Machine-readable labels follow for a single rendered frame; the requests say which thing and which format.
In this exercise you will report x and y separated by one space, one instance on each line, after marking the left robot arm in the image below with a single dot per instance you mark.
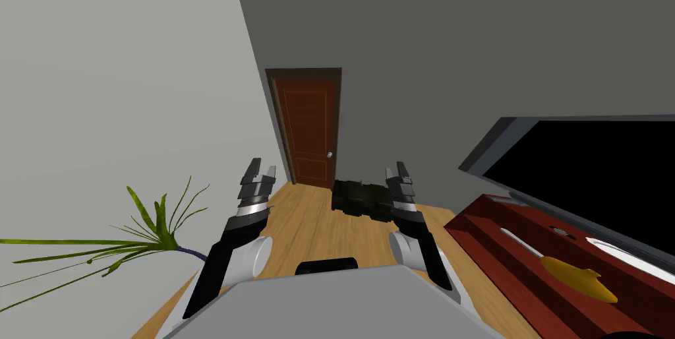
227 254

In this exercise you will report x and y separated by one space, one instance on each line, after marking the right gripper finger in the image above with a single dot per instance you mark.
402 170
390 175

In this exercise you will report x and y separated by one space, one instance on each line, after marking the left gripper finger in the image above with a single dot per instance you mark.
255 169
270 173

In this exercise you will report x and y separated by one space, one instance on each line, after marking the green leafy plant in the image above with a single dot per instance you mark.
153 233

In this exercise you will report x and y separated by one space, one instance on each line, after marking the red-brown wooden cabinet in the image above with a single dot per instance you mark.
506 254

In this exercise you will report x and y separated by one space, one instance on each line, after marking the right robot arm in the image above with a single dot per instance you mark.
422 244

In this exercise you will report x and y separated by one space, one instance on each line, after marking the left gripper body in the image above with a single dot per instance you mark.
256 192

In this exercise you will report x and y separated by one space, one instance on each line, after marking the brown wooden door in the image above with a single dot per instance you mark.
308 128

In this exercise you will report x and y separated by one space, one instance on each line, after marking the dark green box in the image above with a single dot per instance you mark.
361 199

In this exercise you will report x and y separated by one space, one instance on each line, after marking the black flat television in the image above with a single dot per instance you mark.
596 180

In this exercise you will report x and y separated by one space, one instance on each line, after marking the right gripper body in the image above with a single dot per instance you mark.
402 191

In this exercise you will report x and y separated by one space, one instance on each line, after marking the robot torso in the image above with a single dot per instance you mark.
337 307

